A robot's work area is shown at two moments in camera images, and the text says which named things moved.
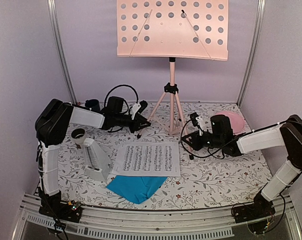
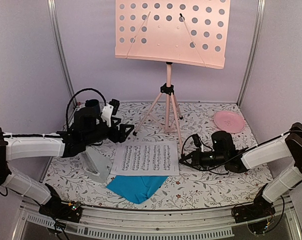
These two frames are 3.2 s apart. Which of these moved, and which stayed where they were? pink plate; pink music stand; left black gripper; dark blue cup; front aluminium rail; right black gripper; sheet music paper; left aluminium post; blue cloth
Moved: left black gripper; right black gripper; pink music stand
Stayed: blue cloth; sheet music paper; left aluminium post; pink plate; front aluminium rail; dark blue cup
